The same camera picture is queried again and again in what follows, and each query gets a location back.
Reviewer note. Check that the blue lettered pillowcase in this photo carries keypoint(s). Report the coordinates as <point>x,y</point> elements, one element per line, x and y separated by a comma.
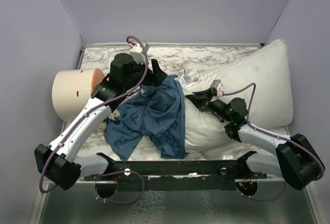
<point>156,112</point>

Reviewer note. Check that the white pillow with red logo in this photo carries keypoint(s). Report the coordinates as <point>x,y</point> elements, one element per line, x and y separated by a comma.
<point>272,103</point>

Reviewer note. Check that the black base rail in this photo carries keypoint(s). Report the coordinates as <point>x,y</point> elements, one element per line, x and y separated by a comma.
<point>175,175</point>

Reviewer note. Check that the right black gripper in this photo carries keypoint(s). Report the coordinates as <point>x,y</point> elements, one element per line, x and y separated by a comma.
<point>201,99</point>

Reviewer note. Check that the cream cylinder with orange lid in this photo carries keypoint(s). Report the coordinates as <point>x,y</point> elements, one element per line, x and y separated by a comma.
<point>72,89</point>

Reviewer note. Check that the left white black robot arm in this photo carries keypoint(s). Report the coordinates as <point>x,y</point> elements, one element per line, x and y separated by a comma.
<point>57,161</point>

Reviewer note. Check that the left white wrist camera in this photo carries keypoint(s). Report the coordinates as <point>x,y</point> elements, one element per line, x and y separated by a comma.
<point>136,52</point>

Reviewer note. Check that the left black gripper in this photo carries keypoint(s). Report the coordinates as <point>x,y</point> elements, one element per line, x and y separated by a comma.
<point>157,77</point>

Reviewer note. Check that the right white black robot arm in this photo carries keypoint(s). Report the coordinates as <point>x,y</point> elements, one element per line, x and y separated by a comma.
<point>289,157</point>

